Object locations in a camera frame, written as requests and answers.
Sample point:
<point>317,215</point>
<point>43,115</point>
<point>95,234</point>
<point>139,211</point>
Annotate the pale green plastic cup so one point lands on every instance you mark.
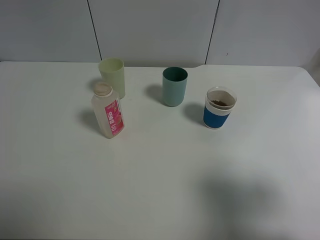
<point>112,70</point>

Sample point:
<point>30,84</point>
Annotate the teal plastic cup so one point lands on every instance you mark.
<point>174,82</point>

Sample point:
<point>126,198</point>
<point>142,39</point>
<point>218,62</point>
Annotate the blue sleeved clear cup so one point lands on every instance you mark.
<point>219,103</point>

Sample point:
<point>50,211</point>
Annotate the clear plastic drink bottle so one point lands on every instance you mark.
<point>107,109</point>

